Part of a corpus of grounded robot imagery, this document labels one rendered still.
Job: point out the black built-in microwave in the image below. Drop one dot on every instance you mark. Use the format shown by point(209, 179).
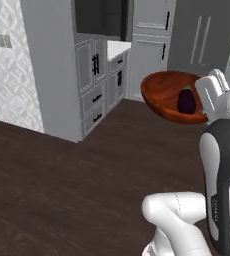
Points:
point(97, 16)

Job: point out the black microwave door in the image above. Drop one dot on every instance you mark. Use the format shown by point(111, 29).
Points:
point(127, 20)

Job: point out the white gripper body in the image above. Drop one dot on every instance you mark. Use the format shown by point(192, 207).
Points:
point(213, 100)

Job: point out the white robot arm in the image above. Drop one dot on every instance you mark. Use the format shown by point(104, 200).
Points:
point(220, 186)

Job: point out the dark purple eggplant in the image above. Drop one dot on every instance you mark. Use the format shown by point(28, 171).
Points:
point(186, 100)

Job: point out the grey counter cabinet white top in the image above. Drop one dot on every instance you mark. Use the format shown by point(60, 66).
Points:
point(117, 76)

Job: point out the brown wooden bowl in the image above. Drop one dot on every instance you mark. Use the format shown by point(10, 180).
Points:
point(160, 90)

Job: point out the grey tall cabinet run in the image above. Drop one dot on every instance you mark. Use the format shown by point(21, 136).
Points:
point(53, 83)

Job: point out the grey fridge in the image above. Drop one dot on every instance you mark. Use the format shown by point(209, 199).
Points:
point(200, 36)

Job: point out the grey tall cupboard run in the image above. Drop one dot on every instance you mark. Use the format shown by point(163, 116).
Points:
point(147, 56)

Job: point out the grey wall socket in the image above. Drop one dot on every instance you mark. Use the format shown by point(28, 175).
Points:
point(4, 41)

